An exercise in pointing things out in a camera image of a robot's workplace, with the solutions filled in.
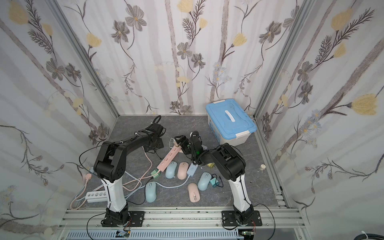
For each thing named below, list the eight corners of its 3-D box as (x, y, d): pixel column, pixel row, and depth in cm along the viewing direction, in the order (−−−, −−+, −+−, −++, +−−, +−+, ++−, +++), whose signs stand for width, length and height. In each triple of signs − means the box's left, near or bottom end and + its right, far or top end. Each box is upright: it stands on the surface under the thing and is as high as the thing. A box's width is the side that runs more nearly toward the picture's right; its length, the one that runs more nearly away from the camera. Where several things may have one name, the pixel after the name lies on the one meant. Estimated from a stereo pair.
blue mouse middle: (165, 178, 89) (164, 176, 87) (167, 163, 96) (166, 161, 94) (176, 178, 89) (175, 176, 87) (177, 163, 96) (177, 161, 94)
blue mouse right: (195, 187, 85) (195, 186, 84) (202, 171, 92) (202, 170, 90) (206, 192, 84) (206, 191, 82) (212, 175, 90) (212, 174, 88)
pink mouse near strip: (176, 178, 89) (176, 177, 87) (180, 162, 96) (179, 161, 94) (185, 180, 89) (185, 178, 87) (189, 164, 95) (189, 162, 94)
